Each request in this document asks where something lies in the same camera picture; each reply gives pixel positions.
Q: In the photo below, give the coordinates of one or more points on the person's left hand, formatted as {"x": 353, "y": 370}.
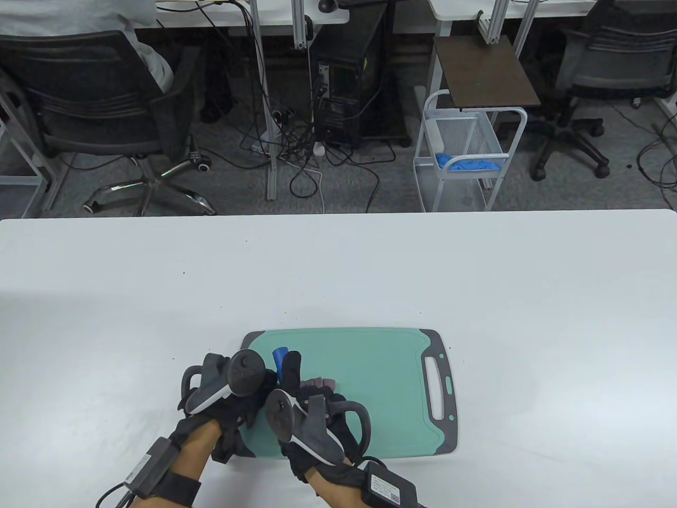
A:
{"x": 232, "y": 410}

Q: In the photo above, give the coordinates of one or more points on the person's right hand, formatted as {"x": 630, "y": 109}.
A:
{"x": 307, "y": 455}

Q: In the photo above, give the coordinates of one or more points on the person's right thumb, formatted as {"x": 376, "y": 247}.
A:
{"x": 291, "y": 366}

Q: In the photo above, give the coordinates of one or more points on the person's left fingers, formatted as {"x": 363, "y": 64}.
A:
{"x": 266, "y": 394}

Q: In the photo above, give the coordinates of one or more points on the person's right forearm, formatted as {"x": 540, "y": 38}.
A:
{"x": 336, "y": 489}

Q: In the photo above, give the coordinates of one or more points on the person's left forearm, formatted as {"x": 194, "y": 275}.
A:
{"x": 198, "y": 450}

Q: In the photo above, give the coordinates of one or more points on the pink sliced food piece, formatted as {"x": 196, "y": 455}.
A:
{"x": 318, "y": 381}

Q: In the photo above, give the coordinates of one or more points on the grey controller on left glove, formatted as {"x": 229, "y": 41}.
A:
{"x": 243, "y": 373}

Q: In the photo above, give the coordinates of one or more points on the grey controller on glove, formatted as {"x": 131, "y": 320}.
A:
{"x": 243, "y": 373}
{"x": 312, "y": 428}

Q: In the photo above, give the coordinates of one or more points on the grey controller on right glove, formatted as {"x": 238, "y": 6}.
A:
{"x": 312, "y": 428}

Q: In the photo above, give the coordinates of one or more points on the green grey-rimmed cutting board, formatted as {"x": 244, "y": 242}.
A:
{"x": 381, "y": 391}

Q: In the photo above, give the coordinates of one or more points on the white power strip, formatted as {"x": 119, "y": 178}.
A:
{"x": 318, "y": 148}

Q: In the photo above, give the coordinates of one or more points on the blue cloth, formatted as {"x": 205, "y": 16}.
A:
{"x": 468, "y": 163}

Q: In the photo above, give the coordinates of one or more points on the black computer tower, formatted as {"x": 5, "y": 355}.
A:
{"x": 351, "y": 79}

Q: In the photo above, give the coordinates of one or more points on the black chrome-base office chair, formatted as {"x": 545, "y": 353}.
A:
{"x": 95, "y": 106}

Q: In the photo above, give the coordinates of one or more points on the dark brown side table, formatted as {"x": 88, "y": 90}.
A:
{"x": 484, "y": 71}

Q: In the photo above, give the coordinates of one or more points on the black computer mouse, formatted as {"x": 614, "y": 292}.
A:
{"x": 327, "y": 5}

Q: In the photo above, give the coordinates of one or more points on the black grey-mesh office chair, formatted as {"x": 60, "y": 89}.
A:
{"x": 608, "y": 63}

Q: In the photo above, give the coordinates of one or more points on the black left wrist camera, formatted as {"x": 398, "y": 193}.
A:
{"x": 151, "y": 468}

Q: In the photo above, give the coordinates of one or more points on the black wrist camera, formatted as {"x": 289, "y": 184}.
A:
{"x": 151, "y": 468}
{"x": 389, "y": 487}

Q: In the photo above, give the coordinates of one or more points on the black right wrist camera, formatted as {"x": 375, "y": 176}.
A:
{"x": 389, "y": 487}

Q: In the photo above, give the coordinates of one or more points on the white metal frame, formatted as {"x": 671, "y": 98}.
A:
{"x": 26, "y": 159}

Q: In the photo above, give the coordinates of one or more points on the white desk with aluminium post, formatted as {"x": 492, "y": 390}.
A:
{"x": 545, "y": 6}

